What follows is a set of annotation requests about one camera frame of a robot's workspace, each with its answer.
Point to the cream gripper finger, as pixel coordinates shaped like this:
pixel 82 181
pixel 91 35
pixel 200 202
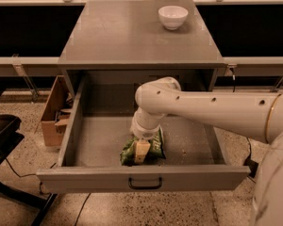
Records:
pixel 141 150

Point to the green jalapeno chip bag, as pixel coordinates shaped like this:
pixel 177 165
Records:
pixel 155 151

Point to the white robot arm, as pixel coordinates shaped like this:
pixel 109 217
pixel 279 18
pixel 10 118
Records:
pixel 255 115

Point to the grey open drawer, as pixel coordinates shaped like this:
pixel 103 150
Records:
pixel 99 127

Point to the grey cabinet counter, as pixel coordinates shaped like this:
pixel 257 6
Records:
pixel 111 36

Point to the brown cardboard box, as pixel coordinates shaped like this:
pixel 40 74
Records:
pixel 56 113

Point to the black power adapter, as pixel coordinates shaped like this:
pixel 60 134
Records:
pixel 253 166

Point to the white ceramic bowl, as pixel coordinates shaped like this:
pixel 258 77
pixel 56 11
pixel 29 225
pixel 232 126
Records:
pixel 172 17

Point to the black drawer handle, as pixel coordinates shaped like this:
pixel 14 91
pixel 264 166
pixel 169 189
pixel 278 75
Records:
pixel 145 185

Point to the grey wall rail right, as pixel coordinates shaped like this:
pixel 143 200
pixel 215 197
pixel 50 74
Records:
pixel 256 65

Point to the grey wall rail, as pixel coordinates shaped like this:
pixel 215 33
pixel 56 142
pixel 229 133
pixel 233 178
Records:
pixel 256 65
pixel 31 66

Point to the grey wall rail left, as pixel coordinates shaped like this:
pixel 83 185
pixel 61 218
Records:
pixel 31 66

